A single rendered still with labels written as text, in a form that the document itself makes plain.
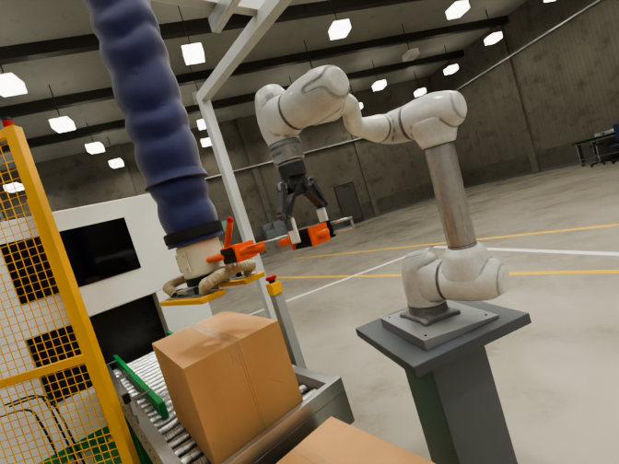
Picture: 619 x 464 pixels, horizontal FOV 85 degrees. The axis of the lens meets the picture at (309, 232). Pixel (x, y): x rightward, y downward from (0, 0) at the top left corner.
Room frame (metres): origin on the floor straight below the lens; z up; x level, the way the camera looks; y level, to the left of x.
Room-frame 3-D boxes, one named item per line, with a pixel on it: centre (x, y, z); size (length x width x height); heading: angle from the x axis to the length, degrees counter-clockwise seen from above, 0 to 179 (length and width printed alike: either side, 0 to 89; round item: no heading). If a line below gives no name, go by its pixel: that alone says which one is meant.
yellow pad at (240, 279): (1.41, 0.38, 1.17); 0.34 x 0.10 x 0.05; 47
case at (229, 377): (1.51, 0.57, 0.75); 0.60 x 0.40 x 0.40; 35
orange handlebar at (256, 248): (1.30, 0.21, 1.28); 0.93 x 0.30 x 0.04; 47
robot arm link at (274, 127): (0.94, -0.01, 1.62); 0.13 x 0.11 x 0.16; 42
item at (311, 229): (0.93, 0.00, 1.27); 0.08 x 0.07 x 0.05; 47
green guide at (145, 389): (2.27, 1.49, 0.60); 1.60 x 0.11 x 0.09; 38
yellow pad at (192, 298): (1.27, 0.50, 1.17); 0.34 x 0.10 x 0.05; 47
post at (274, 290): (1.99, 0.30, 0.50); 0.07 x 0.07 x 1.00; 38
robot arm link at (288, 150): (0.95, -0.01, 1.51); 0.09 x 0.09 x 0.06
